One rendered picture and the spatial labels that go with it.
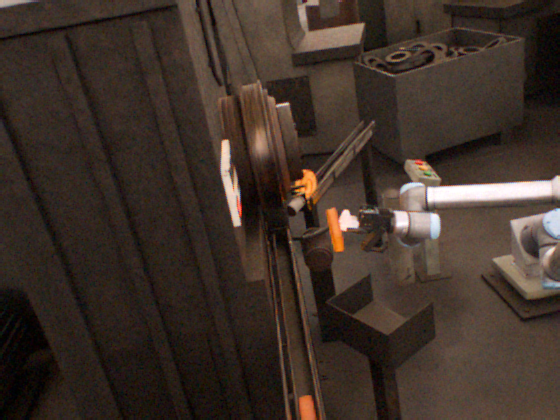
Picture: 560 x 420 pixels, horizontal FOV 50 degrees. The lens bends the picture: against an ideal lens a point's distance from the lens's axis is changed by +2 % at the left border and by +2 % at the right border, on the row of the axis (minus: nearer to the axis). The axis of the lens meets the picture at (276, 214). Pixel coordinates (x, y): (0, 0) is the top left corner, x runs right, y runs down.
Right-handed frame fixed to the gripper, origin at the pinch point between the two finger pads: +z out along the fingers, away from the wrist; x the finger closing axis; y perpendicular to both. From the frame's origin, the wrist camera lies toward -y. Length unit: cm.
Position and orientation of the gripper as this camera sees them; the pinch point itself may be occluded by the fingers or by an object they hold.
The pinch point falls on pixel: (334, 225)
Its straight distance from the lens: 212.0
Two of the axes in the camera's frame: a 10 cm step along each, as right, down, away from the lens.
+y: 1.0, -9.0, -4.3
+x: 0.6, 4.3, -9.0
